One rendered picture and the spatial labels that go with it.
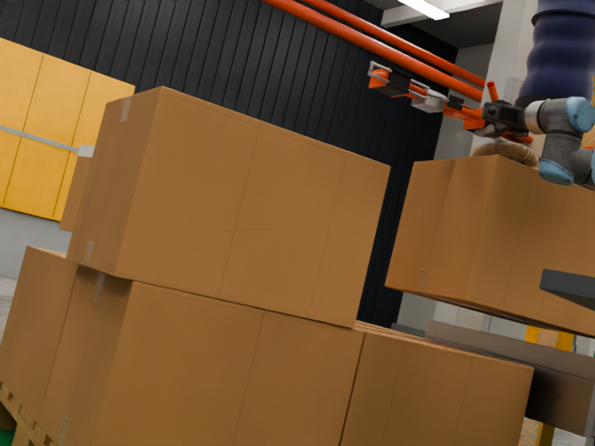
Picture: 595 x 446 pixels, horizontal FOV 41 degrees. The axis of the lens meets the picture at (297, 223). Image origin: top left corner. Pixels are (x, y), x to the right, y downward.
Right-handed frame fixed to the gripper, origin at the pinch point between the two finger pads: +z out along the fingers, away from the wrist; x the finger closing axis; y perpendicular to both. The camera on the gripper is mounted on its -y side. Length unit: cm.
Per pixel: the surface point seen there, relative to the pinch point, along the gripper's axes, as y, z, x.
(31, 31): 40, 1052, 217
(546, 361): 29, -17, -63
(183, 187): -91, -20, -44
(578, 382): 29, -29, -67
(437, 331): 29, 30, -63
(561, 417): 29, -26, -77
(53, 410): -97, 10, -100
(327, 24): 368, 770, 304
